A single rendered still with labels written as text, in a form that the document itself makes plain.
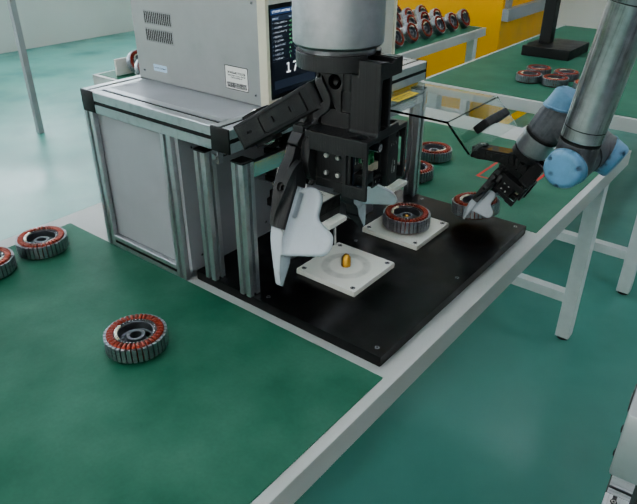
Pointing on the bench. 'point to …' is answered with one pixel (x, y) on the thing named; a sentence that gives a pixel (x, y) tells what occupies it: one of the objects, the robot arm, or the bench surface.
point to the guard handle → (491, 120)
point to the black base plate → (358, 314)
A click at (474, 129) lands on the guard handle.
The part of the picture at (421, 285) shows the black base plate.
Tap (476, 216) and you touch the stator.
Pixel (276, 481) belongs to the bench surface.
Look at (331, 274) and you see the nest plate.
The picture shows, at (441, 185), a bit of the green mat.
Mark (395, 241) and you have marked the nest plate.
